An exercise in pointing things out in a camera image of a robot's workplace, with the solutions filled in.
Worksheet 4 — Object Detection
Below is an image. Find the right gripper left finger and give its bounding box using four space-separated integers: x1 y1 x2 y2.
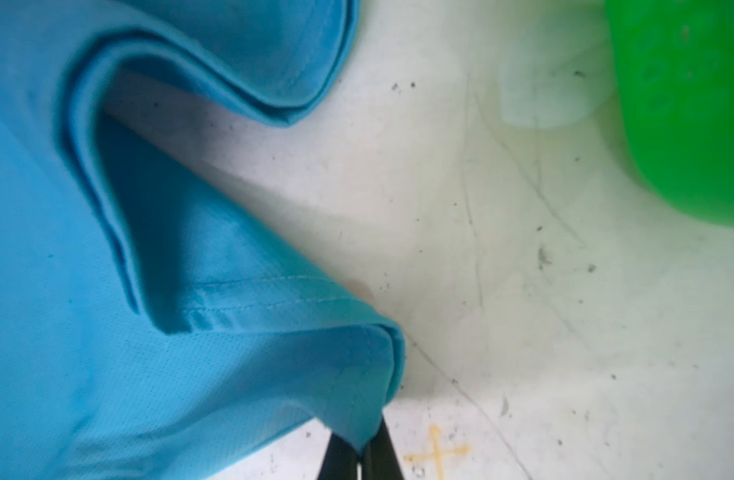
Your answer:
317 434 360 480

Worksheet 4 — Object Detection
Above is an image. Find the green plastic basket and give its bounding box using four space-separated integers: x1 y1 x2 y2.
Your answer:
605 0 734 228

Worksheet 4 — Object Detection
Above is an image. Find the light blue t shirt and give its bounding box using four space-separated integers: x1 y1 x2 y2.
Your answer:
0 1 405 479

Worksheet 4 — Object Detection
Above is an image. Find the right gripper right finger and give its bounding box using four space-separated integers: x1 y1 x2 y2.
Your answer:
360 420 404 480

